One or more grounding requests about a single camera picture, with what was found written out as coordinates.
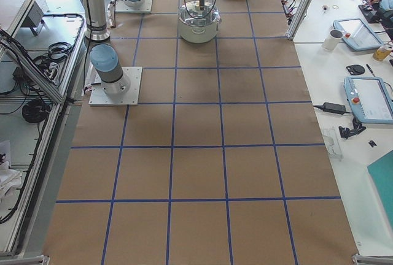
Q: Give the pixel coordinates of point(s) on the glass pot lid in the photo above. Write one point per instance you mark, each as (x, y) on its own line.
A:
(191, 11)

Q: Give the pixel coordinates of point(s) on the pale green steel pot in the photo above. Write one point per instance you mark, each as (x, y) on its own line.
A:
(198, 31)

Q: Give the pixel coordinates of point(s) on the white mug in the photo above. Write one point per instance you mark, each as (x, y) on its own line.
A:
(333, 39)

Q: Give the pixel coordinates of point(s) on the far teach pendant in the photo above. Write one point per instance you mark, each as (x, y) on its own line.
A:
(362, 37)

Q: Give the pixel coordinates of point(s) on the teach pendant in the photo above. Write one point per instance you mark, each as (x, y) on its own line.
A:
(362, 37)
(368, 99)

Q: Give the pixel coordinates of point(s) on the black round part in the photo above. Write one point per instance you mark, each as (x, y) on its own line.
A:
(355, 69)

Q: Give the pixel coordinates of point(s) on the black power adapter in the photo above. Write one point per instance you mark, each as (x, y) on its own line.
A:
(332, 108)

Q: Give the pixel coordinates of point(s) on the near teach pendant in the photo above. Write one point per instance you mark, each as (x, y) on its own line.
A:
(368, 99)

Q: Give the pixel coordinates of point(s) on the clear plastic holder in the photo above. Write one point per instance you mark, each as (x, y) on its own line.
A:
(331, 143)

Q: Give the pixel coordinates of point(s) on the teal cutting mat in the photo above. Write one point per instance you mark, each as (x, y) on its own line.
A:
(381, 174)

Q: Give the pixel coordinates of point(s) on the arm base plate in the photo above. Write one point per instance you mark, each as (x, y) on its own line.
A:
(122, 92)
(142, 6)

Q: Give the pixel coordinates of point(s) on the aluminium frame post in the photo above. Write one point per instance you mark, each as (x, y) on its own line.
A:
(298, 18)

